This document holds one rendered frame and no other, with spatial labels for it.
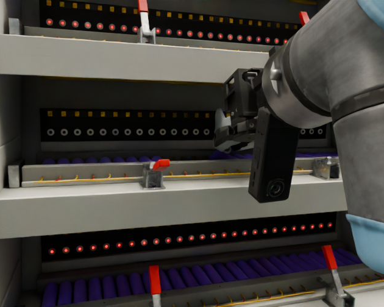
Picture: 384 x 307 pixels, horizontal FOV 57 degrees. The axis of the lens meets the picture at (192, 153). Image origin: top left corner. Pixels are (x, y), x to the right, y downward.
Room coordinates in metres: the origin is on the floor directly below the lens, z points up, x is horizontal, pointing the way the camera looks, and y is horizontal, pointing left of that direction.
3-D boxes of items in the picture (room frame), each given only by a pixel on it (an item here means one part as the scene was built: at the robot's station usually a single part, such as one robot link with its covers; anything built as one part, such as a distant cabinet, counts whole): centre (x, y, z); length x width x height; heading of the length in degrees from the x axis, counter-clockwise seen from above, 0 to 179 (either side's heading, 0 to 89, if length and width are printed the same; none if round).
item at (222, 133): (0.47, -0.06, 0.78); 0.09 x 0.05 x 0.02; 22
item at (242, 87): (0.42, -0.10, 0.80); 0.12 x 0.08 x 0.09; 17
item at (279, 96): (0.34, -0.12, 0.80); 0.10 x 0.05 x 0.09; 107
